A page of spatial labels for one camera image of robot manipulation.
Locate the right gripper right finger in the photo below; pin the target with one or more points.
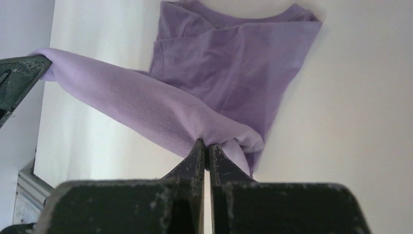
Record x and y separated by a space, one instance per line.
241 205

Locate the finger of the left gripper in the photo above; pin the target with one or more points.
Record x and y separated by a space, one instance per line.
17 77

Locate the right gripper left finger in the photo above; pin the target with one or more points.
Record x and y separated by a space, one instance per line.
173 204

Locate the lavender t shirt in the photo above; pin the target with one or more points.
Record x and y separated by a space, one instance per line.
212 76

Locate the aluminium frame rail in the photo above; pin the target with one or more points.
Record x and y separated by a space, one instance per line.
31 195

